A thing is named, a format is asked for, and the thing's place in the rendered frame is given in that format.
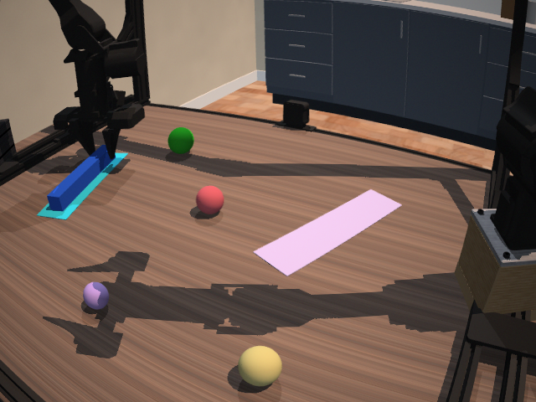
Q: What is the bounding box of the lavender flat rectangle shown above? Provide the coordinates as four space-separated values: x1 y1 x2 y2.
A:
253 189 402 276

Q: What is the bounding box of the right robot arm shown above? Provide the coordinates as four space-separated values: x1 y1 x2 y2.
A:
49 0 146 111

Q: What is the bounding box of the cyan rectangle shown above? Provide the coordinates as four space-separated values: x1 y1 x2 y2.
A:
37 153 127 220

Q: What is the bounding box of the yellow ball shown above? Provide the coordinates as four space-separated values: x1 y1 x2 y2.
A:
238 346 282 386

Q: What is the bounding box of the red ball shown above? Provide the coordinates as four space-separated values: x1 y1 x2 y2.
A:
196 186 224 214

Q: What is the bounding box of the lavender ball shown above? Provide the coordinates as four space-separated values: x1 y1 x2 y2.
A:
83 282 109 310

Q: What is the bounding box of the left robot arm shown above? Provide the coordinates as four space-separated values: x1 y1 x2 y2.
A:
490 86 536 250

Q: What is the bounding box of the green ball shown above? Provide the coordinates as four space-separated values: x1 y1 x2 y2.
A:
167 127 194 154

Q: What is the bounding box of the blue bar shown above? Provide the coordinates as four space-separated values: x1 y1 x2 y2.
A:
47 145 116 212

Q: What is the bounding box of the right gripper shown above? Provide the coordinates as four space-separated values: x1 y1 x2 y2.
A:
53 79 145 159

